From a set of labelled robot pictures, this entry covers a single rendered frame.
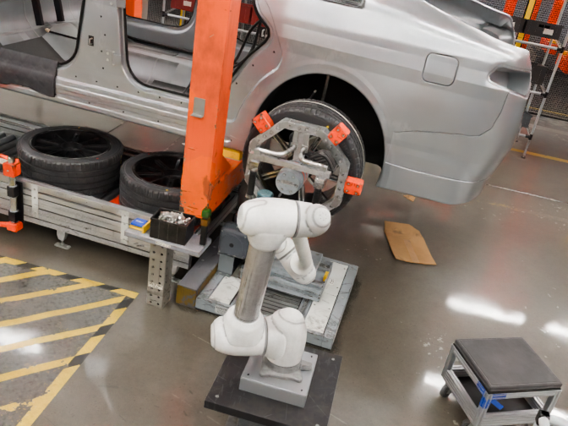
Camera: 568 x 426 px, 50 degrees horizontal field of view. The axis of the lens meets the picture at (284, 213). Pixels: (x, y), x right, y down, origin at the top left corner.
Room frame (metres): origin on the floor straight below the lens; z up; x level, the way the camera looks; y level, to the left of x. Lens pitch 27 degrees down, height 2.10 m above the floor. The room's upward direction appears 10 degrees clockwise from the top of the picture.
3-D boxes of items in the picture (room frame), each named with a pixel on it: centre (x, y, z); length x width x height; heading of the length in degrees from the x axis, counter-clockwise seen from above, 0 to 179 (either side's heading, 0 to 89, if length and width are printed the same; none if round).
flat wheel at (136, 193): (3.46, 0.73, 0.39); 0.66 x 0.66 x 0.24
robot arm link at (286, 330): (2.01, -0.09, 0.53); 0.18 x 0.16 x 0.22; 105
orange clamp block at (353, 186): (2.92, -0.34, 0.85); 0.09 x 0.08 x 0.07; 79
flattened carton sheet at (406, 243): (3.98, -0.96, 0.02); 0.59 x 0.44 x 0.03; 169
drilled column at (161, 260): (2.77, 0.62, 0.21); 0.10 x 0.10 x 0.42; 79
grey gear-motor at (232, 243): (3.20, 0.22, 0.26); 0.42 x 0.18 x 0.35; 169
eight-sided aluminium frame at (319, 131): (2.98, -0.03, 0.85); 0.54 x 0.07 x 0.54; 79
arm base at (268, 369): (2.01, -0.12, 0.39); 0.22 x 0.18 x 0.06; 93
